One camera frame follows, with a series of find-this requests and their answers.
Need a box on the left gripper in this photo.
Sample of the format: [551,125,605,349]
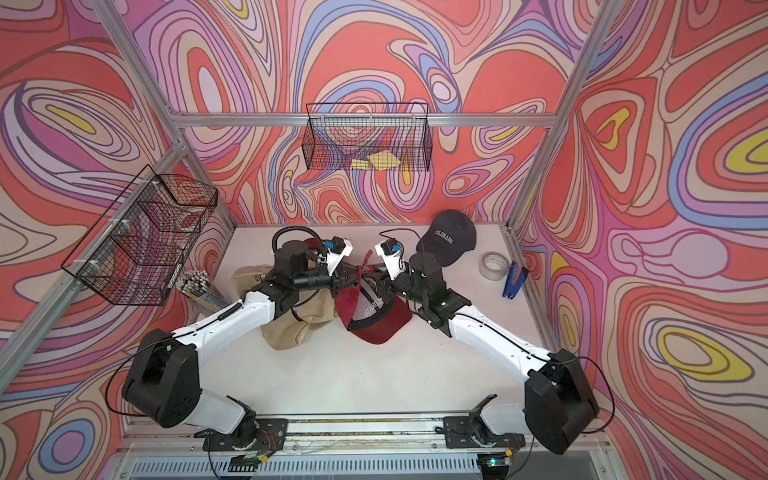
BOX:
[291,263,366,301]

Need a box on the red Colorado cap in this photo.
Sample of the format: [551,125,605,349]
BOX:
[335,251,413,345]

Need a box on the dark red cap front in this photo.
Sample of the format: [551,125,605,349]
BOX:
[304,238,329,256]

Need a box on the beige cap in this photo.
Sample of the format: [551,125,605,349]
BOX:
[260,313,328,351]
[231,265,272,298]
[294,290,338,324]

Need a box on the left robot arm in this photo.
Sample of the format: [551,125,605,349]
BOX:
[122,237,353,450]

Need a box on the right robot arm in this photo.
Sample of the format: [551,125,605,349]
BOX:
[376,245,599,455]

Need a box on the grey Colorado cap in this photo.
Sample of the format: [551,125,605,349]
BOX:
[417,210,477,267]

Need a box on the clear tape roll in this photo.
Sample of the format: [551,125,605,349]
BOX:
[479,252,511,281]

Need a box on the cup of pencils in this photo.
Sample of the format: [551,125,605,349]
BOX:
[176,270,229,315]

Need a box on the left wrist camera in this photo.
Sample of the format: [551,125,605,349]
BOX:
[325,236,353,275]

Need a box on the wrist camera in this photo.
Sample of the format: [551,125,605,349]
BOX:
[375,238,406,281]
[325,236,353,275]

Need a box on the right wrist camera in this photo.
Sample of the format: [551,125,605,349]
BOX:
[375,238,406,281]

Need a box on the black wire basket back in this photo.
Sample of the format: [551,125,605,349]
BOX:
[301,101,433,172]

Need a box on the black wire basket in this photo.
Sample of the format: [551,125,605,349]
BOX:
[61,166,218,306]
[301,101,433,172]

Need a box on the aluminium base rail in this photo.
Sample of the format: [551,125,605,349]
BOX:
[102,412,628,479]

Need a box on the black wire basket left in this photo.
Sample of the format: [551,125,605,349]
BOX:
[61,166,218,306]

